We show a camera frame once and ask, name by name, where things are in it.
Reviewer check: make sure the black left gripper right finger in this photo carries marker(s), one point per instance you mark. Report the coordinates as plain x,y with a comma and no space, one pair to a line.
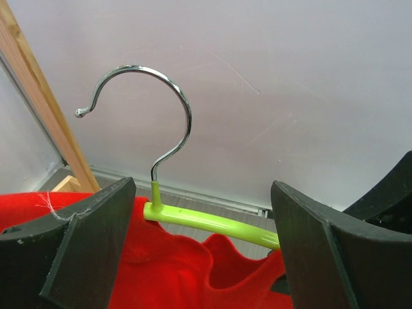
333,260

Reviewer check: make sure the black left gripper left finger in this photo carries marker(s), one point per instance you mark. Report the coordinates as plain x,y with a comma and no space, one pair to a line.
70,257

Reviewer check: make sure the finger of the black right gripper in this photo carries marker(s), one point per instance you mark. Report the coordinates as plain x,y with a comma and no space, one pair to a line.
388,203

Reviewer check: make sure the red t shirt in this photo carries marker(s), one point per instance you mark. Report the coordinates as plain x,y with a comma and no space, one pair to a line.
161,270

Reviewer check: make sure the green plastic hanger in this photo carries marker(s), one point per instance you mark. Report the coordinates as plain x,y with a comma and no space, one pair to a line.
141,124

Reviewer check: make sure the wooden clothes rack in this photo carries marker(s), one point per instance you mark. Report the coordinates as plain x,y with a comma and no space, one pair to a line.
19,55

